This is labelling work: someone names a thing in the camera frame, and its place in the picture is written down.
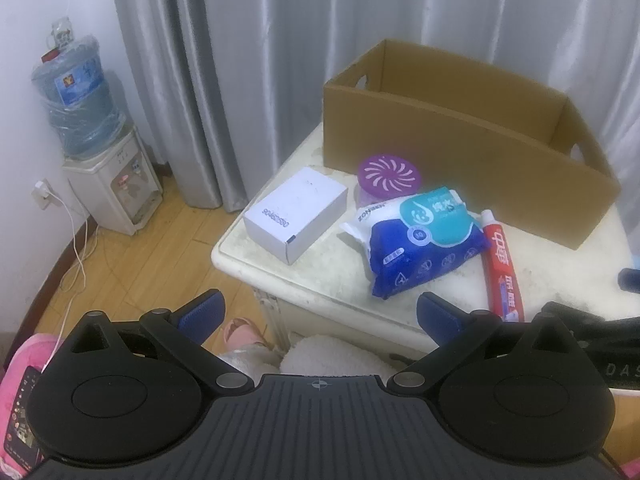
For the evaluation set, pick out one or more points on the teal and blue wipes packet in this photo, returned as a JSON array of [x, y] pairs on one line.
[[425, 240]]

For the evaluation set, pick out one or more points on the red toothpaste tube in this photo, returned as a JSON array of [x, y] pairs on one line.
[[502, 275]]

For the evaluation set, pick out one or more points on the pink cloth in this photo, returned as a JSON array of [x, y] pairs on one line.
[[20, 352]]

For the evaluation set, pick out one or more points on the person's white fluffy pants leg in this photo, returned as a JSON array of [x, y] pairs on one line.
[[325, 355]]

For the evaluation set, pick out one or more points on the brown cardboard box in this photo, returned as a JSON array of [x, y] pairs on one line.
[[425, 130]]

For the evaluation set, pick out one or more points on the pink slipper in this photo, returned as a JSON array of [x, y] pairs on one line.
[[240, 332]]

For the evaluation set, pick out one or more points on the white water dispenser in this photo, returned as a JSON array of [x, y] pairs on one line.
[[110, 180]]

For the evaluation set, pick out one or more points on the grey curtain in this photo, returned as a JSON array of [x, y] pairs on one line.
[[250, 60]]

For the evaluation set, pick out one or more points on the clear glass cup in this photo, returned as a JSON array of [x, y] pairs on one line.
[[61, 35]]

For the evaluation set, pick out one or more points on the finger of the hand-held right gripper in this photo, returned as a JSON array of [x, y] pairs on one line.
[[631, 280]]

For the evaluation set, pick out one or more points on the black smartphone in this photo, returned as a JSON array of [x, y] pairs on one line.
[[22, 410]]

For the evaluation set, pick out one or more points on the small white box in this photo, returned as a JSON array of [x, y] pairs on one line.
[[295, 210]]

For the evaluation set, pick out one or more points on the white wall socket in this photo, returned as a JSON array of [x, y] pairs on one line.
[[41, 194]]

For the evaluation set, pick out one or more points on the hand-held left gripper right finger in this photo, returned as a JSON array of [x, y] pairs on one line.
[[442, 315]]

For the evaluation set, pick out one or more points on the blue water bottle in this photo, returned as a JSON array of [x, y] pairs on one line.
[[75, 100]]

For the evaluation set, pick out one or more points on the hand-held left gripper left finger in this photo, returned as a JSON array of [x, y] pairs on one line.
[[202, 310]]

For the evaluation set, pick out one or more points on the purple round air freshener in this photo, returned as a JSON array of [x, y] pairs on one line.
[[387, 172]]

